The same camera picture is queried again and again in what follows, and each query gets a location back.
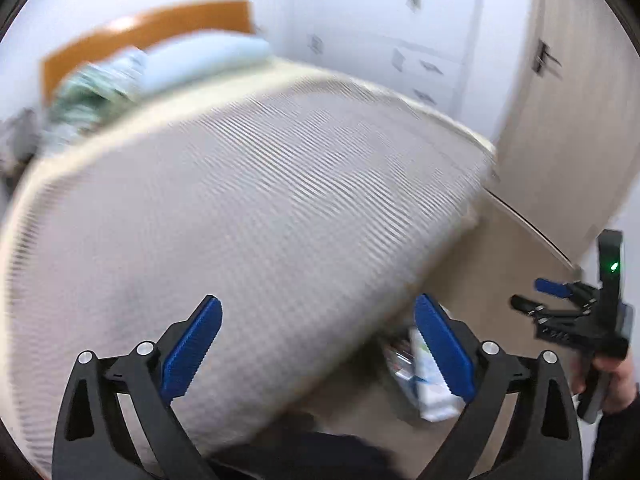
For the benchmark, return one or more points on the white wardrobe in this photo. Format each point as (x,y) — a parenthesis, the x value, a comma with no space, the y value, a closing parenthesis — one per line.
(375,20)

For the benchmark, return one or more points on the person's right hand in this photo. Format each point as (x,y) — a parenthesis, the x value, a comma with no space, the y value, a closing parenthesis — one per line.
(622,385)

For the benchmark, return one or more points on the light blue pillow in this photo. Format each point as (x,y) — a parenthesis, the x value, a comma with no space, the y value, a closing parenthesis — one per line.
(210,55)

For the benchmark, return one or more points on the person's dark pants leg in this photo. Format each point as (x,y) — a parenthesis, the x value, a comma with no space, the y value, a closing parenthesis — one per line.
(310,455)

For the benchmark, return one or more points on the beige door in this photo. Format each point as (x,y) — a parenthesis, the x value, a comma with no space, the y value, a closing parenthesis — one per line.
(575,135)

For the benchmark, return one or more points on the bedside rack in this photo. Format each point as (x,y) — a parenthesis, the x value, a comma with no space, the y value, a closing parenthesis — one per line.
(20,135)

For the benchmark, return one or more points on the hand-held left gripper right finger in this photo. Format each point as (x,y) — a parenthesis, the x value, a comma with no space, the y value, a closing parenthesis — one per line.
(445,350)

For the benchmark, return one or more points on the person's right forearm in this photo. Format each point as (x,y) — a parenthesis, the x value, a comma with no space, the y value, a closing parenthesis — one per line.
(620,445)

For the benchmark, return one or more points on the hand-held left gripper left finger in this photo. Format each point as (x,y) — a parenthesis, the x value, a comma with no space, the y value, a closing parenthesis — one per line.
(192,345)

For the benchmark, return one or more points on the wooden headboard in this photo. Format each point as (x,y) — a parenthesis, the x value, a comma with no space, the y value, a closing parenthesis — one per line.
(165,22)

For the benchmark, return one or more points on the white plastic bag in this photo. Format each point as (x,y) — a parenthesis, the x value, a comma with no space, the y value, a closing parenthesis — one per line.
(397,360)

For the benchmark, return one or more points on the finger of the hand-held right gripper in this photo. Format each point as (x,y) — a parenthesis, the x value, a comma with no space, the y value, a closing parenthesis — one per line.
(530,306)
(552,287)

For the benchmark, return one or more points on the green patterned quilt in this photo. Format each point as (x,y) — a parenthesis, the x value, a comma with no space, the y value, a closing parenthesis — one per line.
(85,95)

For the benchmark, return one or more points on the bed with cream sheet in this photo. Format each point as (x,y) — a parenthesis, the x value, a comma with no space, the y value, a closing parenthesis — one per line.
(310,77)

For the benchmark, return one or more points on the checkered blanket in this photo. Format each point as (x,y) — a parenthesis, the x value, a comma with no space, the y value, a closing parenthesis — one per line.
(250,210)

